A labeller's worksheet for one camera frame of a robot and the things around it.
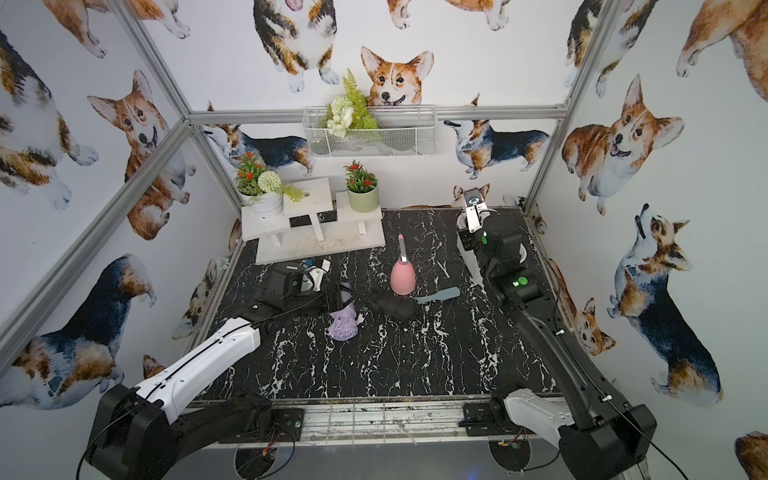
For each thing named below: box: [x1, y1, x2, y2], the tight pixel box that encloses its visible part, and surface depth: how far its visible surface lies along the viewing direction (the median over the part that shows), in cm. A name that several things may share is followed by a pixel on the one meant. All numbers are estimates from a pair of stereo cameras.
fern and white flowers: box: [320, 68, 379, 139], surface depth 82 cm
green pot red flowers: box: [343, 160, 379, 213], surface depth 95 cm
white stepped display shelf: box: [241, 177, 385, 264], surface depth 102 cm
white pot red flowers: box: [234, 152, 306, 220], surface depth 90 cm
